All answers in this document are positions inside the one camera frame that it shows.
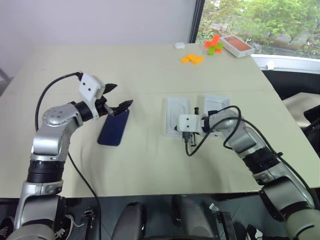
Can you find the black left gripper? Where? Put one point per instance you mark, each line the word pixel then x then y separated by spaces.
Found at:
pixel 102 106

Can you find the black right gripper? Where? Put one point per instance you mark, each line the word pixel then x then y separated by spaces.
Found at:
pixel 176 128

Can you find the dark blue smartphone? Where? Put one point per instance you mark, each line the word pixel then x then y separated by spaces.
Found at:
pixel 113 128

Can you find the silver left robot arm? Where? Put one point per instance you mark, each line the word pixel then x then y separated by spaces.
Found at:
pixel 50 140

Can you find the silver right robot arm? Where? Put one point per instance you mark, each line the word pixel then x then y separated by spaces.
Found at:
pixel 250 142

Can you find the white phone box base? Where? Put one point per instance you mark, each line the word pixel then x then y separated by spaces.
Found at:
pixel 175 112

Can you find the white phone box lid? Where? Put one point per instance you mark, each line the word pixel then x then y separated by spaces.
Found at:
pixel 216 102

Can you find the white box with orange print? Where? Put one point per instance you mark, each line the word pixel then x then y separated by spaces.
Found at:
pixel 238 46

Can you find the yellow toy blocks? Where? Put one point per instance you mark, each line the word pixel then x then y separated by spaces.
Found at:
pixel 192 59

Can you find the green toy block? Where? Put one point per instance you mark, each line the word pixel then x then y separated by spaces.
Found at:
pixel 215 48

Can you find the white earbuds case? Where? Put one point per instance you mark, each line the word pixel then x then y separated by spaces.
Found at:
pixel 179 45

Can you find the orange and green blocks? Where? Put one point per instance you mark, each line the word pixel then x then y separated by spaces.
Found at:
pixel 212 41

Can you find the black seat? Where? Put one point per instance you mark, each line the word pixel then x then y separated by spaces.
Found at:
pixel 287 83

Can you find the beige cushion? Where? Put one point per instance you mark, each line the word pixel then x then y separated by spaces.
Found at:
pixel 300 105

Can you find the white window ledge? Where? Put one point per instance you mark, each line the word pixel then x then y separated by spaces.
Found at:
pixel 285 62

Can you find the dark rounded shape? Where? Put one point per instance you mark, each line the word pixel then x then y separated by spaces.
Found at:
pixel 132 217

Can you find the black bag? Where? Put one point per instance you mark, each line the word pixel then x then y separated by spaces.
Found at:
pixel 313 127

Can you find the black and white sneaker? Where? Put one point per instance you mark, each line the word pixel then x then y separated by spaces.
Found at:
pixel 7 226
pixel 65 226

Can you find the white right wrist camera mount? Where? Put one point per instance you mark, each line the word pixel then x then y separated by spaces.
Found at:
pixel 188 123

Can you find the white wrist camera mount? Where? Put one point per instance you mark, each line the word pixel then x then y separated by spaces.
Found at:
pixel 88 86
pixel 188 123

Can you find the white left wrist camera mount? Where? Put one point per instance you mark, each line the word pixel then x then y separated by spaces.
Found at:
pixel 88 86

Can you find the black window frame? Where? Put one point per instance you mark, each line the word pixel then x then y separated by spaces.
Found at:
pixel 196 21

